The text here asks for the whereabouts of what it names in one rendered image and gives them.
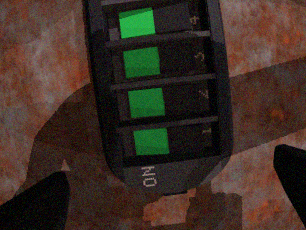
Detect dark grey switch panel with green rocker switches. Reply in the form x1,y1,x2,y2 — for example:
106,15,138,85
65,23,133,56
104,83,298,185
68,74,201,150
84,0,234,196

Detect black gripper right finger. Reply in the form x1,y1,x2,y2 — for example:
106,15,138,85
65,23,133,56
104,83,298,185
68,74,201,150
274,144,306,228

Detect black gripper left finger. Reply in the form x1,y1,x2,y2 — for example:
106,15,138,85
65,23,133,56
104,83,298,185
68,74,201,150
0,171,71,230

